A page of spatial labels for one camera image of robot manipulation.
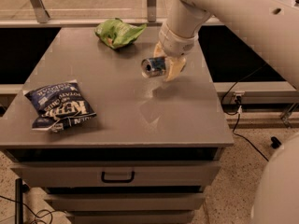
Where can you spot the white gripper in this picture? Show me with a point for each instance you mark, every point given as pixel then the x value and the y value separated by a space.
pixel 175 45

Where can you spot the silver blue redbull can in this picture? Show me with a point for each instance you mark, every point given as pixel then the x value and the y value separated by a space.
pixel 153 67

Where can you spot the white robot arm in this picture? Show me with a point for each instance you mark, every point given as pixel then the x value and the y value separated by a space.
pixel 271 28

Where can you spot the green chip bag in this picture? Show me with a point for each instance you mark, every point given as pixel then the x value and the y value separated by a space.
pixel 117 34

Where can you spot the grey drawer cabinet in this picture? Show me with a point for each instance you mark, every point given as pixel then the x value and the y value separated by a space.
pixel 171 134

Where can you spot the blue kettle chip bag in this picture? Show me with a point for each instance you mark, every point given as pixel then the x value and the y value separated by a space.
pixel 59 106

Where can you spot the black stand leg right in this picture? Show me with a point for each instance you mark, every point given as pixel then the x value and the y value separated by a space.
pixel 275 142

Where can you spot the black stand leg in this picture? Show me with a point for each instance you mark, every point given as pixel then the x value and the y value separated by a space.
pixel 20 189
pixel 275 142

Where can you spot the black stand leg left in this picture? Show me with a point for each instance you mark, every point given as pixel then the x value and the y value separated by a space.
pixel 20 189

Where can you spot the metal railing post middle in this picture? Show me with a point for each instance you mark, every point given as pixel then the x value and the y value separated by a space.
pixel 151 10

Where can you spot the metal railing post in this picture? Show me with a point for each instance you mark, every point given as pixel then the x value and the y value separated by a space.
pixel 42 15
pixel 151 10

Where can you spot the wall power outlet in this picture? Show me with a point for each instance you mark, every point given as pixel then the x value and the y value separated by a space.
pixel 238 97

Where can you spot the black drawer handle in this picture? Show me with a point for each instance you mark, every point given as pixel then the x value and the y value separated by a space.
pixel 117 178

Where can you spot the metal railing post left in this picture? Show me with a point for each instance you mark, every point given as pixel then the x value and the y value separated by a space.
pixel 42 15

